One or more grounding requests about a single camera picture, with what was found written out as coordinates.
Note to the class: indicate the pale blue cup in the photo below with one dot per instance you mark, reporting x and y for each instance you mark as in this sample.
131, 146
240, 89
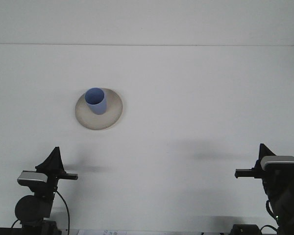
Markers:
98, 107

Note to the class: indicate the pale round plate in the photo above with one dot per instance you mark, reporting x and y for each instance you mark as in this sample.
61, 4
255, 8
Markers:
107, 120

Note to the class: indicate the small black box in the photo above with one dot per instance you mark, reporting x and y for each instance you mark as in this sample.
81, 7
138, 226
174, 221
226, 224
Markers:
245, 230

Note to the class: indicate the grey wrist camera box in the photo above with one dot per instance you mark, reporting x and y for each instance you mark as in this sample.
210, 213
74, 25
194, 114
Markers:
31, 176
279, 160

